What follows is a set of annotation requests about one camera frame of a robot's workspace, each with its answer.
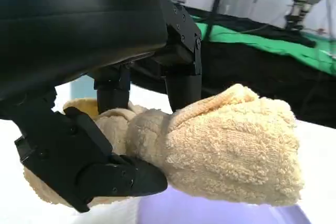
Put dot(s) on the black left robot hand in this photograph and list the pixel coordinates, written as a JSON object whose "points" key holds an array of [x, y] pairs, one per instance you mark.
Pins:
{"points": [[73, 19]]}

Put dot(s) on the beige towel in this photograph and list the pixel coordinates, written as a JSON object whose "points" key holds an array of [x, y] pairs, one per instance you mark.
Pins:
{"points": [[231, 142]]}

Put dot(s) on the black stand pole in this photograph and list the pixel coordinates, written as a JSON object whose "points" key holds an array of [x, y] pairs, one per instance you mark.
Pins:
{"points": [[216, 3]]}

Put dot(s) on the green cloth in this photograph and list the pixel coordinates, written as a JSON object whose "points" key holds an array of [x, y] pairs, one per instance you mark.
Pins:
{"points": [[262, 43]]}

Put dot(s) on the lilac plate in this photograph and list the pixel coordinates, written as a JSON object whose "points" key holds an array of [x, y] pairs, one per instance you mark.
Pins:
{"points": [[183, 208]]}

